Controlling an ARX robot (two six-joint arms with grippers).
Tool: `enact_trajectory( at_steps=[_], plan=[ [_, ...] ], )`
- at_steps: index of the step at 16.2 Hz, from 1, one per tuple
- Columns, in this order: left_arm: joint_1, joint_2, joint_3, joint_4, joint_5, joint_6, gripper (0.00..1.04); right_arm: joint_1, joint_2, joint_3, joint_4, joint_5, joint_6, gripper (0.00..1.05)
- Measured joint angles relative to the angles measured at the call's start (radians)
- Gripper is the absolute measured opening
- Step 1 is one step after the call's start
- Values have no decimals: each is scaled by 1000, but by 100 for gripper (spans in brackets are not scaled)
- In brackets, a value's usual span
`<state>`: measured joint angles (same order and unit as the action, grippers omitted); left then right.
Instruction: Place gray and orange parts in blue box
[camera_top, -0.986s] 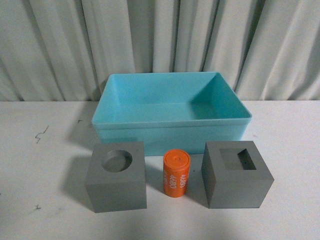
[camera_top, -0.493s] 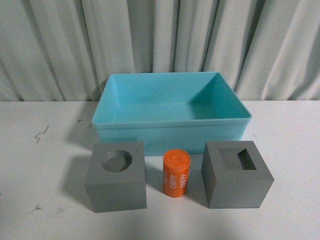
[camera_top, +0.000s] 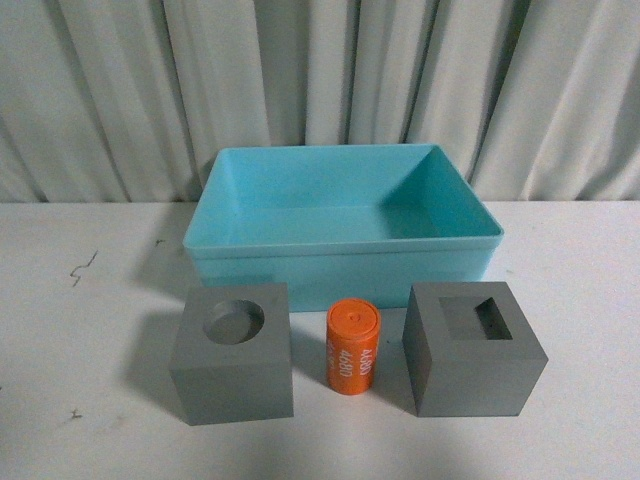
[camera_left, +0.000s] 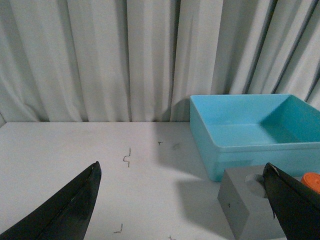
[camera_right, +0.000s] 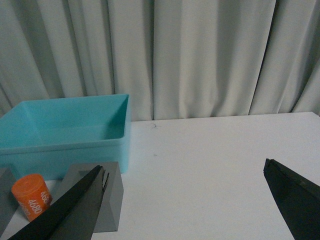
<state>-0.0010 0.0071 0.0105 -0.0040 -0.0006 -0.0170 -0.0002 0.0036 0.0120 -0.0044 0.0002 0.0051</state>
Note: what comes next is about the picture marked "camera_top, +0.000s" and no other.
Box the orange cylinder with white numbers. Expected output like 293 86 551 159
326 298 381 395

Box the light blue plastic box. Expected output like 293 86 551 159
183 144 504 312

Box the gray cube with square hole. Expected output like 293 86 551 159
402 282 548 417

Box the gray cube with round hole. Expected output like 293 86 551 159
169 283 294 425

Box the white pleated curtain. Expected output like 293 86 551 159
1 1 639 203

